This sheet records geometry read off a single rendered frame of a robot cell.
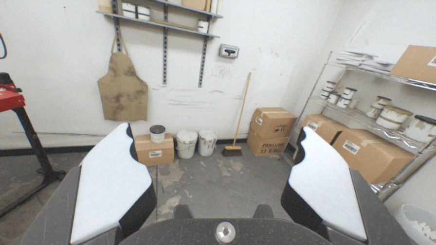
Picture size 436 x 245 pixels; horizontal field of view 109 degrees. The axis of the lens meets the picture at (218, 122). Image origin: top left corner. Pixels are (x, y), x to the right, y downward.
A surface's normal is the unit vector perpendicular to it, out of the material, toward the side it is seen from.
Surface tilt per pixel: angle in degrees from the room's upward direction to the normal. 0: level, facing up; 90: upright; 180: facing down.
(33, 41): 90
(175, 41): 90
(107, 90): 88
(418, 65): 90
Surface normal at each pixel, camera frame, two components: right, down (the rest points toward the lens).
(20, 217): 0.18, -0.86
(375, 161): -0.94, -0.02
